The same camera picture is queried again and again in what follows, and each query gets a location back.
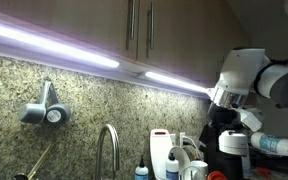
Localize black coffee machine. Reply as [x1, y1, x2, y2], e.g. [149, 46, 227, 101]
[202, 126, 248, 180]

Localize dark measuring cup on wall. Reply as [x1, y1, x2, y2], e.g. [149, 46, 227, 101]
[46, 84, 71, 125]

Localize orange round object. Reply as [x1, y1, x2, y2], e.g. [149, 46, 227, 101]
[207, 171, 227, 180]

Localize short under-cabinet light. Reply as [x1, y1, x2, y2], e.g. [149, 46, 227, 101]
[145, 71, 207, 93]

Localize cabinet door handle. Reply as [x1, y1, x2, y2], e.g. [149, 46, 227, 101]
[146, 1, 155, 58]
[126, 0, 139, 50]

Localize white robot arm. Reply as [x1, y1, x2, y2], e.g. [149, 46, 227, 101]
[204, 47, 288, 132]

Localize long under-cabinet light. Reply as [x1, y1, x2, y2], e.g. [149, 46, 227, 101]
[0, 24, 119, 68]

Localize steel gooseneck kitchen tap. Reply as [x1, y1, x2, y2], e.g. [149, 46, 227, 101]
[94, 123, 122, 180]

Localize left cabinet door handle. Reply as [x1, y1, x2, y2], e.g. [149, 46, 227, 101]
[126, 0, 139, 50]

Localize wooden upper cabinet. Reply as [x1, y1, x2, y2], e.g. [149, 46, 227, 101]
[0, 0, 250, 96]

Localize white mug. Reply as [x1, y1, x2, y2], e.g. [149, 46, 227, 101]
[191, 160, 208, 179]

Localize white round appliance lid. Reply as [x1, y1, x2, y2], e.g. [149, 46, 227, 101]
[218, 130, 248, 156]

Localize right cabinet door handle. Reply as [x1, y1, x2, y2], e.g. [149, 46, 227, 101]
[146, 1, 155, 58]

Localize white cutting board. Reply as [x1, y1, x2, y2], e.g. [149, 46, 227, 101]
[150, 129, 172, 180]

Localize paper towel roll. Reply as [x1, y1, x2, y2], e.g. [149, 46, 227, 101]
[251, 132, 288, 156]

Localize blue label soap bottle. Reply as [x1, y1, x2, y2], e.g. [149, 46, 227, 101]
[134, 158, 149, 180]

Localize white pump soap bottle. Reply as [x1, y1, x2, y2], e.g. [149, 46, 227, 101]
[166, 153, 179, 180]

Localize wooden utensil handle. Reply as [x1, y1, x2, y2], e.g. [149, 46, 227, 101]
[27, 144, 53, 180]

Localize white plate in rack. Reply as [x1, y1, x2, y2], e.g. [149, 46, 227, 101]
[169, 146, 190, 180]

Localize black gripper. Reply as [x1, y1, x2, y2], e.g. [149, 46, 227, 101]
[198, 103, 243, 153]

